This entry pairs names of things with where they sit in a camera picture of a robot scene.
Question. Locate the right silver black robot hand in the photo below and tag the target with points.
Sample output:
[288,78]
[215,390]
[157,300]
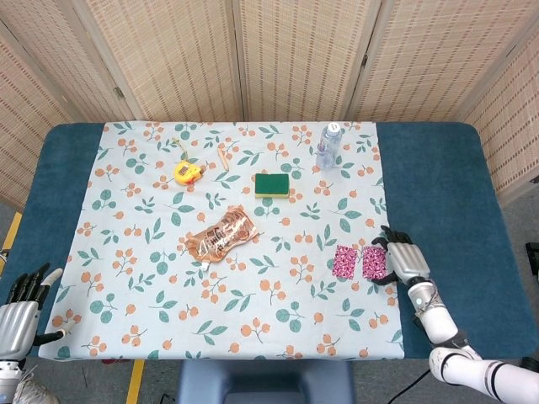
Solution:
[408,263]

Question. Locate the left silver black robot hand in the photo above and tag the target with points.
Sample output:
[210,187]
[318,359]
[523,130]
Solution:
[19,324]

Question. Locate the red patterned card packet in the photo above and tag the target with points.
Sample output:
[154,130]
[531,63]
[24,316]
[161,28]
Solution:
[344,262]

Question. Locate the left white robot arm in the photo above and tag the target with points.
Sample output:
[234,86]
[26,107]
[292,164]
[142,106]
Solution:
[8,374]

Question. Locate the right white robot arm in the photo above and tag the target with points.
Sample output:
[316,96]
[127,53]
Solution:
[438,324]

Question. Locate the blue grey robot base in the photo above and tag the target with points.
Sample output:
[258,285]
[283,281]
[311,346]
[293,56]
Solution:
[265,379]

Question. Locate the white sneaker shoe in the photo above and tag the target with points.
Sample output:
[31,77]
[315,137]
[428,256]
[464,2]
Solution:
[35,391]

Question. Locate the blue table cover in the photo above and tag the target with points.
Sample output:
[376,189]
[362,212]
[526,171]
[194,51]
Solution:
[442,189]

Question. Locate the clear plastic water bottle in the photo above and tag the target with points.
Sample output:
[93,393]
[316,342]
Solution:
[328,147]

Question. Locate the green yellow sponge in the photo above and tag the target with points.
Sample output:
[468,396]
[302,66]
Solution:
[271,184]

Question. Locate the floral orange fruit tablecloth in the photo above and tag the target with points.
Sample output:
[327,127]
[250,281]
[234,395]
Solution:
[252,303]

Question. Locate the woven rattan screen panel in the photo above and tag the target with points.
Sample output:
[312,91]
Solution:
[513,126]
[442,54]
[181,54]
[63,50]
[303,54]
[25,126]

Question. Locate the brown spouted sauce pouch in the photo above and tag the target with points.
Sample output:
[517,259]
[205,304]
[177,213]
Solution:
[219,237]

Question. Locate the wooden pencil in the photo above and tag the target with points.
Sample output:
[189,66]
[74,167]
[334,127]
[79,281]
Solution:
[224,160]

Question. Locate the yellow tape measure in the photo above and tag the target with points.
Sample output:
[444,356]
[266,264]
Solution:
[185,172]

